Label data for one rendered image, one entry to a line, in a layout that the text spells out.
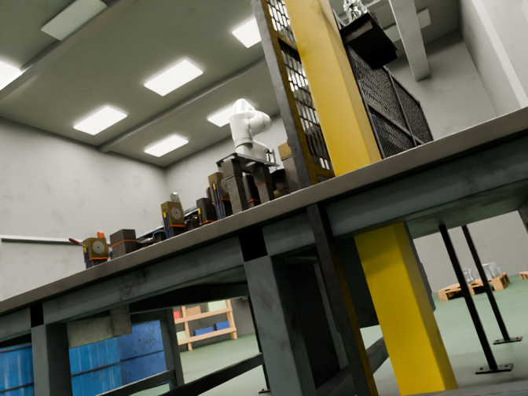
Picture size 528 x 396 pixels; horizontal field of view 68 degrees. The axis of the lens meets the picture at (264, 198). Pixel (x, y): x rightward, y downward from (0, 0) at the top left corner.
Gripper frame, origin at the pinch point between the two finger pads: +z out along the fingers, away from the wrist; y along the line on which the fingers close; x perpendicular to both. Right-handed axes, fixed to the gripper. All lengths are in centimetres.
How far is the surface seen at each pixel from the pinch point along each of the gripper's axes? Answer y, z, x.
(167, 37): -346, -492, -361
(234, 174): 35.4, 10.3, 17.9
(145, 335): -131, 54, -268
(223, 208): 19.1, 14.1, -3.7
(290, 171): 11.6, 8.9, 26.2
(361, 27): -1, -38, 65
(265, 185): 17.1, 12.0, 17.5
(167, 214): 17.2, 5.0, -38.8
